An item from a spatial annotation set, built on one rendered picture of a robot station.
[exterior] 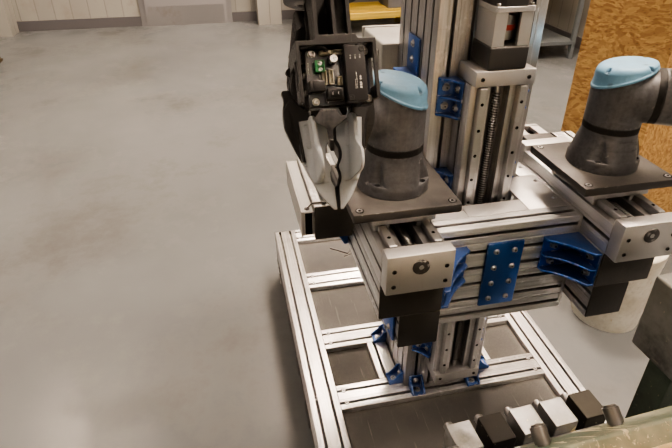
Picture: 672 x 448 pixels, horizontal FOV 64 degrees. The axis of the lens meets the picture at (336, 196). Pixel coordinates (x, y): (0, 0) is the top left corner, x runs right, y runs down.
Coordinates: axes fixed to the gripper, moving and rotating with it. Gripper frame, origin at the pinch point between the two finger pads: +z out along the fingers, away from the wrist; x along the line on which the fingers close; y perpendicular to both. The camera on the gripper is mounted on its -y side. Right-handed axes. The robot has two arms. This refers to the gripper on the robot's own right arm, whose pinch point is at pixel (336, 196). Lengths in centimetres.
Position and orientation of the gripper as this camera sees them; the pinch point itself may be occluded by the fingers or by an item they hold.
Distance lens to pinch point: 53.6
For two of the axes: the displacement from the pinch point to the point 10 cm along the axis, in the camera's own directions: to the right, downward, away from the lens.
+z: 1.0, 9.9, 0.6
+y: 1.8, 0.4, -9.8
